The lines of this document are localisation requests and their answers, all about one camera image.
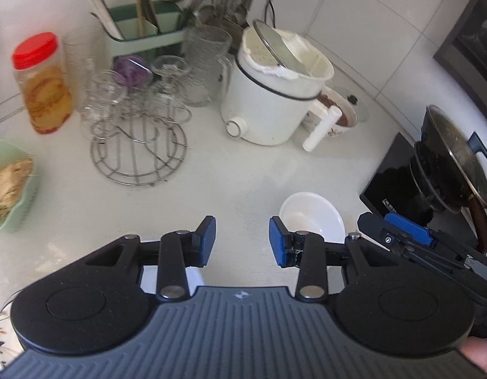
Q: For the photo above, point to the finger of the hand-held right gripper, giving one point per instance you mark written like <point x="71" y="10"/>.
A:
<point x="409" y="231"/>

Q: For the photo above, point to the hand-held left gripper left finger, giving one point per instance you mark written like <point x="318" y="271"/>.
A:
<point x="207" y="241"/>

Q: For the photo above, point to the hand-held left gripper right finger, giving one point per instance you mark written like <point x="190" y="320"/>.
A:
<point x="275" y="241"/>

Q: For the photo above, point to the deer print floral plate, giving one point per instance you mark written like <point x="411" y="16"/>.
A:
<point x="6" y="331"/>

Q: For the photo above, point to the person's right forearm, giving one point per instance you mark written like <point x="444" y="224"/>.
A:
<point x="480" y="353"/>

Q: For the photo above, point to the black induction stove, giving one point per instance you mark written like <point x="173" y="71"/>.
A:
<point x="393" y="181"/>

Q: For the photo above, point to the black wok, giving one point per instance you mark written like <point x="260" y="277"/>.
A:
<point x="444" y="158"/>

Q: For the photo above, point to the white electric cooker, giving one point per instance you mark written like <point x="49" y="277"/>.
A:
<point x="263" y="114"/>

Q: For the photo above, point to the brown patterned bowl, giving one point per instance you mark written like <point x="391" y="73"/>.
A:
<point x="344" y="114"/>

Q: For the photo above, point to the small glass lid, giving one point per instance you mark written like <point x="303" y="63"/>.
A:
<point x="356" y="104"/>

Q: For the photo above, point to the clear glass cup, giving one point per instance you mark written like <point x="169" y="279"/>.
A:
<point x="105" y="94"/>
<point x="170" y="79"/>

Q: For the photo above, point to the textured glass mug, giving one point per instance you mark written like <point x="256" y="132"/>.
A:
<point x="206" y="67"/>

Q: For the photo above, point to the green plastic basket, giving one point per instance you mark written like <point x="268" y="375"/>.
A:
<point x="26" y="201"/>

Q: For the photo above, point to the purple glass cup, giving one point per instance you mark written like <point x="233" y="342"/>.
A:
<point x="128" y="71"/>

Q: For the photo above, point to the glass cooker lid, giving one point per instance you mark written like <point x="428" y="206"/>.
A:
<point x="279" y="51"/>

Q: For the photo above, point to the dark cabinet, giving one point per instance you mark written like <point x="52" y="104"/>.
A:
<point x="472" y="39"/>

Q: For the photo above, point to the dried noodles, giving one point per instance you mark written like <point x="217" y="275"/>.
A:
<point x="10" y="185"/>

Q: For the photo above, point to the green utensil holder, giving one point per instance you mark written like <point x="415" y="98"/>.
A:
<point x="148" y="43"/>

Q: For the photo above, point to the red lid plastic jar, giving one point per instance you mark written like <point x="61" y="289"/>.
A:
<point x="42" y="87"/>

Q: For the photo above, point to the bundle of chopsticks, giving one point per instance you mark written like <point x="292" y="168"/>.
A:
<point x="142" y="4"/>

